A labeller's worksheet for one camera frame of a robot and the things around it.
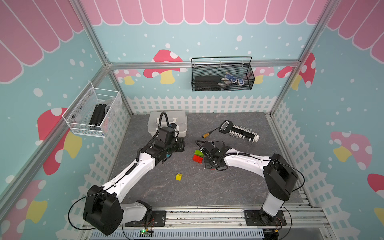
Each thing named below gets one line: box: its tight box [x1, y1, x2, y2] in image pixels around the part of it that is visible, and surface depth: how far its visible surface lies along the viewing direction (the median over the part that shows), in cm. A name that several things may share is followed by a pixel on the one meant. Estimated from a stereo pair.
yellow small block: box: [175, 173, 183, 181], surface depth 89 cm
